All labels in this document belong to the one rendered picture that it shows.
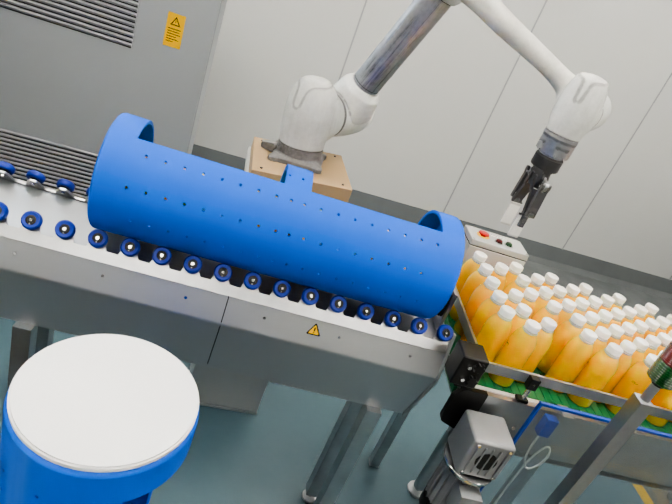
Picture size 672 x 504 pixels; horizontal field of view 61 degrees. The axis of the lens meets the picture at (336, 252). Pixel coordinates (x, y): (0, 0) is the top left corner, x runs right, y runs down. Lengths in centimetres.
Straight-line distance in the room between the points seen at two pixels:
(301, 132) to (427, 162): 266
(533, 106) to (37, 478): 410
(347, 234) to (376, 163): 304
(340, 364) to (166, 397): 67
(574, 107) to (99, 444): 124
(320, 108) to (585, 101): 78
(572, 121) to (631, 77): 330
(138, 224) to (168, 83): 155
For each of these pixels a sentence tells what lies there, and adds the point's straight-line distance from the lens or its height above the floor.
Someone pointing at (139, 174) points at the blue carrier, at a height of 116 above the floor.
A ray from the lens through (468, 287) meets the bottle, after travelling 170.
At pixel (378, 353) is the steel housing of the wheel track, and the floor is 86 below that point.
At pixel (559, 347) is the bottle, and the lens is 171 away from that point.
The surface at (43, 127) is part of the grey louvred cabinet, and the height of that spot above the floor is 53.
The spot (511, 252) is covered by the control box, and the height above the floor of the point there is 109.
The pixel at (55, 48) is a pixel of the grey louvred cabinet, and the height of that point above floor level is 91.
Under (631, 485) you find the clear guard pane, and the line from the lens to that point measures 189.
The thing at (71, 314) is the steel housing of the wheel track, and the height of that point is 72.
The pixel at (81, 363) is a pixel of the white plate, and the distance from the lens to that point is 101.
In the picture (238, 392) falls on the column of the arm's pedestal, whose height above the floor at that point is 10.
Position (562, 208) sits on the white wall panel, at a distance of 501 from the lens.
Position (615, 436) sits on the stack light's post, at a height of 99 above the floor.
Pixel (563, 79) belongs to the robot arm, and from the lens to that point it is 170.
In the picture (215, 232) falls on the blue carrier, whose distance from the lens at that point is 132.
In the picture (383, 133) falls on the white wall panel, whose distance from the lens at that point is 427.
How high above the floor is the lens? 174
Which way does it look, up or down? 28 degrees down
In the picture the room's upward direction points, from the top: 22 degrees clockwise
